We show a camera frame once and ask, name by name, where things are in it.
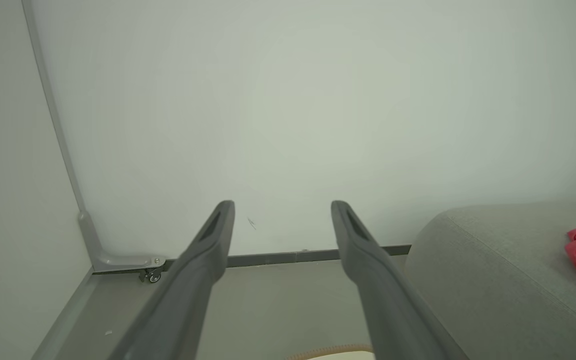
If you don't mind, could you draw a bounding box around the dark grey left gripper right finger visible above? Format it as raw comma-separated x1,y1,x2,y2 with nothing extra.
330,200,470,360

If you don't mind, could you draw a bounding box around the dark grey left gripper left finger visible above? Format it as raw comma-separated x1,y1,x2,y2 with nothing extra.
108,200,236,360

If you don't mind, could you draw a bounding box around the small caster wheel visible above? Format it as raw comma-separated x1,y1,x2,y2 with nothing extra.
139,267,164,285

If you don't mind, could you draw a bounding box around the grey partition foot with caster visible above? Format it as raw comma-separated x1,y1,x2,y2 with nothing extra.
78,210,167,274

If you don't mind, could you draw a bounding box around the grey fabric sofa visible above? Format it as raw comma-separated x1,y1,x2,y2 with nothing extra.
404,200,576,360

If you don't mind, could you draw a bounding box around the light grey baseboard strip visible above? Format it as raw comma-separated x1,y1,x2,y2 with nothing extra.
30,267,101,360

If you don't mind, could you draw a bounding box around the grey corner trim post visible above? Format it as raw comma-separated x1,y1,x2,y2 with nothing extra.
20,0,86,216

